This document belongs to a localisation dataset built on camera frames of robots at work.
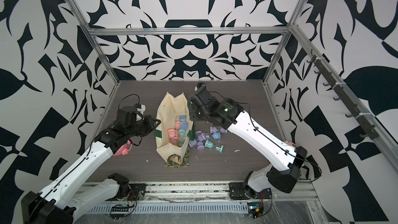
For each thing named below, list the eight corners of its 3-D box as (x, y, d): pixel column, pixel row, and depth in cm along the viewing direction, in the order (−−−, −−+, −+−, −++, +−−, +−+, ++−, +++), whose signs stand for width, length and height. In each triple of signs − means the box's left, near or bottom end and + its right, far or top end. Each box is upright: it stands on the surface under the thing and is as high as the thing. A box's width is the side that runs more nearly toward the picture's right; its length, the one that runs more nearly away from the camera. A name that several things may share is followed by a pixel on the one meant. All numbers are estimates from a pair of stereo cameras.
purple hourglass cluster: (195, 150, 88) (195, 146, 83) (195, 133, 94) (195, 128, 90) (205, 150, 88) (206, 146, 83) (205, 133, 94) (205, 128, 90)
